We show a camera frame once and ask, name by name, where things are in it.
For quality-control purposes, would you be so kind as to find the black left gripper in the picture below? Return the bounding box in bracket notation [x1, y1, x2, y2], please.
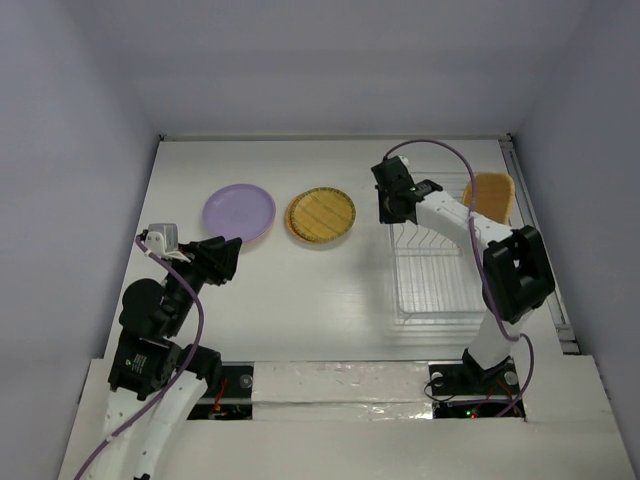
[165, 233, 242, 333]

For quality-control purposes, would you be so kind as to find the lilac round plate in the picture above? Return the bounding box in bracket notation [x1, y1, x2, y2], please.
[202, 184, 276, 241]

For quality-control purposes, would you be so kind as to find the pink round plate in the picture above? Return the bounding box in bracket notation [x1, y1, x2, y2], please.
[242, 220, 275, 248]

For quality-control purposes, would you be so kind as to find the orange woven round plate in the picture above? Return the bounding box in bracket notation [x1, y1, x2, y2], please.
[284, 194, 318, 245]

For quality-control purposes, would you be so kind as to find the yellow-green woven round plate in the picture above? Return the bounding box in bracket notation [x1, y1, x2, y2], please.
[291, 187, 356, 245]

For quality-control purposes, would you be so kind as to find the orange woven rectangular tray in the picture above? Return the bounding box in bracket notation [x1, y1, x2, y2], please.
[462, 172, 515, 228]

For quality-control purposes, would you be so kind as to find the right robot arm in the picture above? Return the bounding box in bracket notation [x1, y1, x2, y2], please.
[371, 156, 556, 395]

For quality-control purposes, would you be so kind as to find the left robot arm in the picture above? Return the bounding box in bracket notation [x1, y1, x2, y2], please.
[75, 224, 242, 479]

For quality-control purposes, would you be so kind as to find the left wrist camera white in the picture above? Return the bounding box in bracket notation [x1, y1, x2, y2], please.
[141, 223, 182, 259]

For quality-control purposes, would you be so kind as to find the white wire dish rack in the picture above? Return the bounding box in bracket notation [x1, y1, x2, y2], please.
[390, 171, 485, 330]

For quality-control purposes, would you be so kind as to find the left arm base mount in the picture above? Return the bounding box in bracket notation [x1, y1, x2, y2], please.
[187, 362, 254, 421]

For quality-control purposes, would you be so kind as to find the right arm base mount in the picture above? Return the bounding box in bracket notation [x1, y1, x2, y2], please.
[423, 360, 526, 419]

